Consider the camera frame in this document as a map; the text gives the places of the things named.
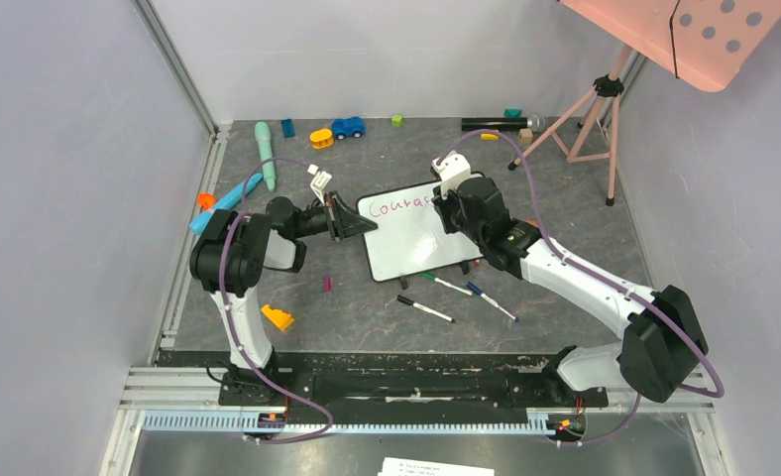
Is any teal block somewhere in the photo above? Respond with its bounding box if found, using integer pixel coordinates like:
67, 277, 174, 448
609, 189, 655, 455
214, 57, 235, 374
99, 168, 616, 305
503, 108, 522, 118

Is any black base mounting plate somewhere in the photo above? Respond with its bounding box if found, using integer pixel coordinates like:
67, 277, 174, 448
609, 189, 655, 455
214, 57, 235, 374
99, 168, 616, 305
218, 352, 609, 425

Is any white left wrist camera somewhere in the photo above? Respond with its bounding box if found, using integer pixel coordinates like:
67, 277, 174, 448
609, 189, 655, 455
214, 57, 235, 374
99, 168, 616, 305
307, 165, 332, 206

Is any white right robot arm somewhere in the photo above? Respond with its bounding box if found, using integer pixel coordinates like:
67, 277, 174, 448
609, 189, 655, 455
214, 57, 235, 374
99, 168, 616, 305
431, 177, 708, 405

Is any beige wooden cube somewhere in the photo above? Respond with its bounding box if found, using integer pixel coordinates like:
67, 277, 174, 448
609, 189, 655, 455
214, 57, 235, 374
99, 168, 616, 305
517, 128, 535, 148

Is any mint green toy crayon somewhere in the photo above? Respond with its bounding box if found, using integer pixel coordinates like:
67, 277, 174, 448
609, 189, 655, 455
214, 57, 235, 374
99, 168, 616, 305
254, 122, 277, 192

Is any black cylinder tube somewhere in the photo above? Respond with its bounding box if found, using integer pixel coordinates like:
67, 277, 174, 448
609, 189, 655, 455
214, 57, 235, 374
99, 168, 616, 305
461, 117, 532, 132

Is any white slotted cable duct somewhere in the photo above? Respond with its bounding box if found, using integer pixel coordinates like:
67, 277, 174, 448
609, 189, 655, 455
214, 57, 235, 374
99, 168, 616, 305
142, 410, 555, 437

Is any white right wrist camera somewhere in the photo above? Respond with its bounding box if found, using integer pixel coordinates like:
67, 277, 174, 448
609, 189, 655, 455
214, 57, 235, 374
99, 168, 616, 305
431, 150, 472, 198

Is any blue toy crayon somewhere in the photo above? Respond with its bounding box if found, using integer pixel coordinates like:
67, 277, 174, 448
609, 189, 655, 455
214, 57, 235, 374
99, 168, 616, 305
188, 173, 263, 235

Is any orange wedge block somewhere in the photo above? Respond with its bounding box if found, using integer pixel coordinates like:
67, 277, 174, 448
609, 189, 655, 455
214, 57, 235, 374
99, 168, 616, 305
261, 304, 294, 332

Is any small orange toy piece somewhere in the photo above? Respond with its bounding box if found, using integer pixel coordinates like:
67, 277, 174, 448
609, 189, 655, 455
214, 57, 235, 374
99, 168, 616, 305
196, 192, 217, 211

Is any blue toy car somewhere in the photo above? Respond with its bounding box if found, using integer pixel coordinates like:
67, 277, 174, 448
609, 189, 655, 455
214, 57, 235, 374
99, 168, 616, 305
331, 116, 366, 141

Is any yellow orange oval toy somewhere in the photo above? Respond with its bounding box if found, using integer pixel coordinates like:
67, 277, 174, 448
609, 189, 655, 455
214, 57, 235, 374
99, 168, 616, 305
309, 128, 335, 150

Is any white whiteboard black frame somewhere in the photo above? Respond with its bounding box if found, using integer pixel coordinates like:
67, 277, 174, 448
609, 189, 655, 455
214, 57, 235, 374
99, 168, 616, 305
356, 180, 482, 283

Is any blue whiteboard marker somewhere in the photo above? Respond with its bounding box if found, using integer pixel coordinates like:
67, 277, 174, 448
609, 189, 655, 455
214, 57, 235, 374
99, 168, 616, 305
466, 282, 519, 322

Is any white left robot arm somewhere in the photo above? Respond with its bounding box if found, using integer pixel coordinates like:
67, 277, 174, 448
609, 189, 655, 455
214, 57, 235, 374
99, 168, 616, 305
189, 191, 379, 405

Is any green whiteboard marker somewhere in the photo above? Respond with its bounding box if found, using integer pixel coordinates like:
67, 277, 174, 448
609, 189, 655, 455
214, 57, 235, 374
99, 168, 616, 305
420, 273, 475, 297

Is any white printed paper sheet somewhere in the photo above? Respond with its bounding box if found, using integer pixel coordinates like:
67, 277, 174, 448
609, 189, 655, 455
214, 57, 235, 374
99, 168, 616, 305
378, 457, 496, 476

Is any dark blue block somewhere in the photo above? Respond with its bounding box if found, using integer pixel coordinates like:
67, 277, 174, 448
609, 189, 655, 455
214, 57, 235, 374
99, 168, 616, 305
280, 119, 296, 139

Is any pink music stand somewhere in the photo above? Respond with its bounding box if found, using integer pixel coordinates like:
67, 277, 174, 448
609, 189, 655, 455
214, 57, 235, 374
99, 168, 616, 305
521, 0, 781, 206

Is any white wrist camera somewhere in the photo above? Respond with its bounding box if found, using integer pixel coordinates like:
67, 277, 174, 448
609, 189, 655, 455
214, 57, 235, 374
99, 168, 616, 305
307, 165, 332, 206
431, 150, 472, 198

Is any black whiteboard marker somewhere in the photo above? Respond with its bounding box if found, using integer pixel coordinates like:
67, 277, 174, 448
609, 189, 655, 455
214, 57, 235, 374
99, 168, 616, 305
396, 295, 456, 323

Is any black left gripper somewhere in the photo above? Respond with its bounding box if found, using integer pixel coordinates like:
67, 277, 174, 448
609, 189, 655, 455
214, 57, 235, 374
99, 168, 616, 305
291, 191, 378, 242

